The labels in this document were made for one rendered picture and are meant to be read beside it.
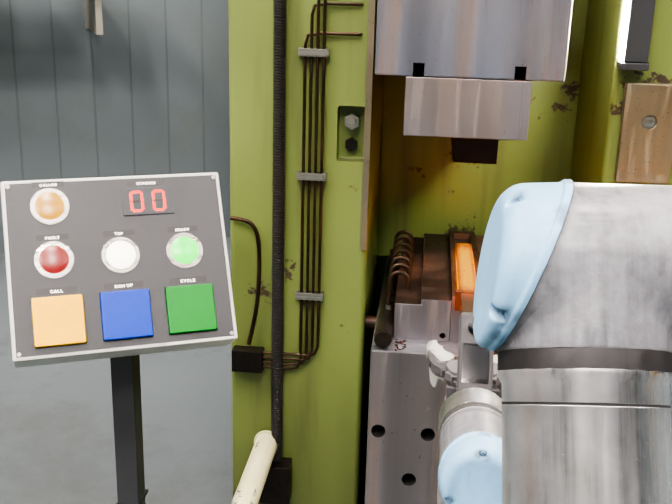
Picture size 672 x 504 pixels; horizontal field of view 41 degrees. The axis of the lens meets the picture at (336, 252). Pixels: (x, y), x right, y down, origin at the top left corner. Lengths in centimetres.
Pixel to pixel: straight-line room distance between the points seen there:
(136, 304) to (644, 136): 89
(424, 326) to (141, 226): 51
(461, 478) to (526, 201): 49
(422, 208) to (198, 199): 67
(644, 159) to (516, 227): 107
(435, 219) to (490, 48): 63
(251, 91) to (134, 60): 355
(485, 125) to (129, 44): 383
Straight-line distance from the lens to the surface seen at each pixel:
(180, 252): 146
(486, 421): 108
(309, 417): 182
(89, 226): 146
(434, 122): 148
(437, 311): 156
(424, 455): 161
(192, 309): 144
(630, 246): 60
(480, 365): 120
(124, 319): 142
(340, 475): 187
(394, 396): 156
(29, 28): 511
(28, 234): 145
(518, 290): 58
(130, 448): 165
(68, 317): 142
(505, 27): 147
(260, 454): 176
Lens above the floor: 151
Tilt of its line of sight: 17 degrees down
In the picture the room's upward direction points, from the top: 2 degrees clockwise
